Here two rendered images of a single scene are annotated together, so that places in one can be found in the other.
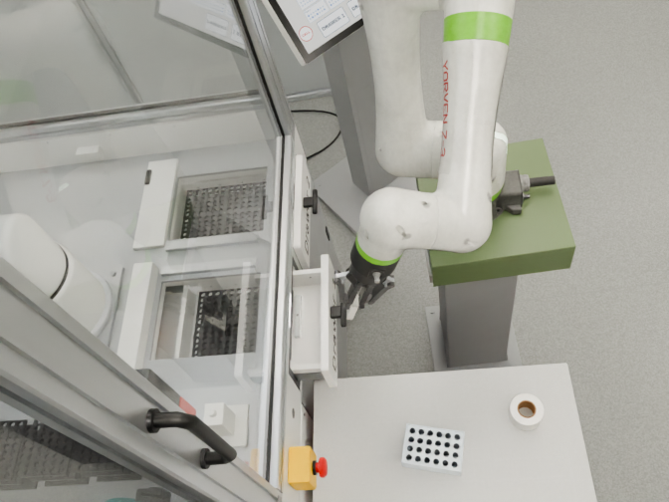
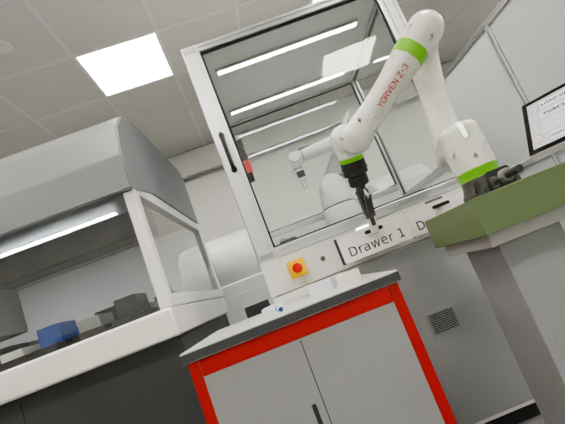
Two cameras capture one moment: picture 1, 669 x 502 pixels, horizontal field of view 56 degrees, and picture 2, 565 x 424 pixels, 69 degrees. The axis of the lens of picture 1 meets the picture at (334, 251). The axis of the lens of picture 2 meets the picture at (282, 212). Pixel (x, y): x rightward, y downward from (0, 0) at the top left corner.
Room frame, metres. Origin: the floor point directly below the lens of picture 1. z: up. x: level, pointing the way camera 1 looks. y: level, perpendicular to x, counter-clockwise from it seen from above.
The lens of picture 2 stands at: (-0.12, -1.43, 0.83)
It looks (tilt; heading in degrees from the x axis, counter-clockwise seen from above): 10 degrees up; 72
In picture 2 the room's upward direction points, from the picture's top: 21 degrees counter-clockwise
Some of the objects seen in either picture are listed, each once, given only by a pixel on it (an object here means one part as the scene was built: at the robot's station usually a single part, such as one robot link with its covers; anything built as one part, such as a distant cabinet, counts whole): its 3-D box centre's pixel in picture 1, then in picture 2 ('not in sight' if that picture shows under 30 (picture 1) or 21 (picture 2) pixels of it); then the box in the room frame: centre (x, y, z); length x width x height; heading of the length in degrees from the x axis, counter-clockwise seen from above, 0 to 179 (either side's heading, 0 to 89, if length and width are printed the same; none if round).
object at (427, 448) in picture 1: (433, 449); (322, 286); (0.35, -0.07, 0.78); 0.12 x 0.08 x 0.04; 64
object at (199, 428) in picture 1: (199, 440); (226, 151); (0.28, 0.22, 1.45); 0.05 x 0.03 x 0.19; 75
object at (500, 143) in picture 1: (470, 159); (465, 151); (0.88, -0.36, 1.02); 0.16 x 0.13 x 0.19; 63
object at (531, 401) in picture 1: (526, 411); (349, 278); (0.37, -0.28, 0.78); 0.07 x 0.07 x 0.04
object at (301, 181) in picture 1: (302, 210); (440, 213); (1.00, 0.05, 0.87); 0.29 x 0.02 x 0.11; 165
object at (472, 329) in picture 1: (473, 290); (560, 343); (0.87, -0.37, 0.38); 0.30 x 0.30 x 0.76; 78
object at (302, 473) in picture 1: (304, 468); (297, 267); (0.37, 0.20, 0.88); 0.07 x 0.05 x 0.07; 165
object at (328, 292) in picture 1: (329, 319); (374, 238); (0.68, 0.06, 0.87); 0.29 x 0.02 x 0.11; 165
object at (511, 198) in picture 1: (499, 189); (492, 182); (0.86, -0.43, 0.89); 0.26 x 0.15 x 0.06; 74
